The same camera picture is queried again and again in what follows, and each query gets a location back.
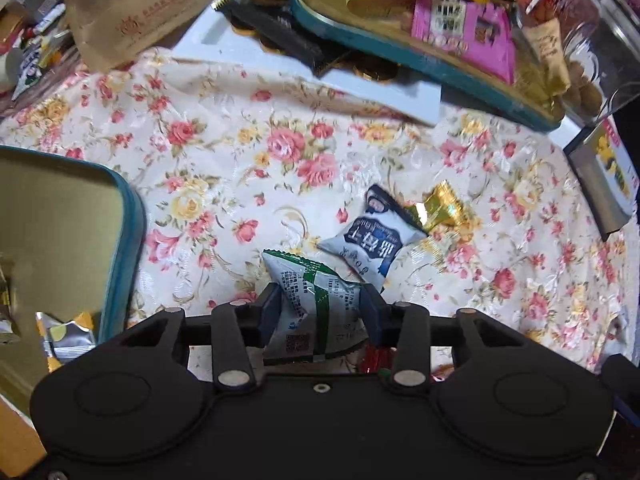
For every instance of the teal tin tray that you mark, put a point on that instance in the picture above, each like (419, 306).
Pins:
(60, 210)

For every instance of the small white blue carton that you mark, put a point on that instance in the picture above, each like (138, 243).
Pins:
(30, 70)

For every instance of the black snack packet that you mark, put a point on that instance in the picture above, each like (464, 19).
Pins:
(285, 35)

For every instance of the teal tin of sweets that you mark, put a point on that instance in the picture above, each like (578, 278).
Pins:
(375, 0)

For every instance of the beige snack packet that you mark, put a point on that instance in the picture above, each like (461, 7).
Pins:
(547, 52)

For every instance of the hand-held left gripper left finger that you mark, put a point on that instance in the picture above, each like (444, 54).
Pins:
(270, 315)

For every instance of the floral tablecloth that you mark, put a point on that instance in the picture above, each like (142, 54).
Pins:
(225, 160)

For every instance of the snack packets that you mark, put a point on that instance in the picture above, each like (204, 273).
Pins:
(67, 340)

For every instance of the green white snack packet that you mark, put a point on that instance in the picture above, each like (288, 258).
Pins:
(315, 305)

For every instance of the glass cookie jar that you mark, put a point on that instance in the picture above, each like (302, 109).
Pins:
(610, 45)

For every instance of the red snack packet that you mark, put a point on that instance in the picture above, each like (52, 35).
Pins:
(375, 360)

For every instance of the yellow print box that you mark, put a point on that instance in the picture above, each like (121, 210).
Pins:
(595, 180)

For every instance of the brown paper bag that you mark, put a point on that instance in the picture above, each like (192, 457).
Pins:
(135, 20)

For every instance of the pink snack packet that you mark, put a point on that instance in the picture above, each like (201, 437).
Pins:
(465, 30)

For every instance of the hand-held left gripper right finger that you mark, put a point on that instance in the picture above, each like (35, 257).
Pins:
(372, 317)

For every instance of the blue white snack packet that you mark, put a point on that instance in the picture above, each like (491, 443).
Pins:
(370, 240)

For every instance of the white tray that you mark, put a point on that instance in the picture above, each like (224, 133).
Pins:
(350, 95)

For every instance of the gold candy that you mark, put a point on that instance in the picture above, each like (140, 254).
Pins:
(445, 207)

